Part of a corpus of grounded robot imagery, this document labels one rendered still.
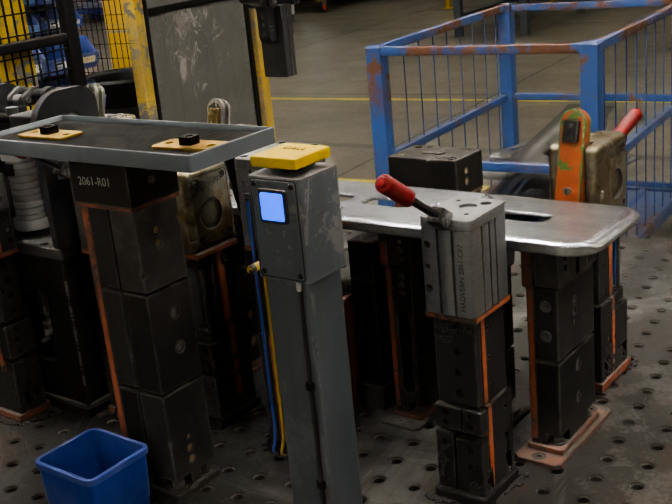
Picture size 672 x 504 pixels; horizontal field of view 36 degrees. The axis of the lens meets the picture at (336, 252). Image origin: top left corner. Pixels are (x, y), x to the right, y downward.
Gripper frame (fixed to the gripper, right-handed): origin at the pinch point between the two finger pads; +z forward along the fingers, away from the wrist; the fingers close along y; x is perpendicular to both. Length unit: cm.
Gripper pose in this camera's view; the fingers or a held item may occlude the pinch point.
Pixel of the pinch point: (277, 40)
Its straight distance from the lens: 103.8
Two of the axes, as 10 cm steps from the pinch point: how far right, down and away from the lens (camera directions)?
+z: 0.9, 9.4, 3.1
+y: 5.9, -3.1, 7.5
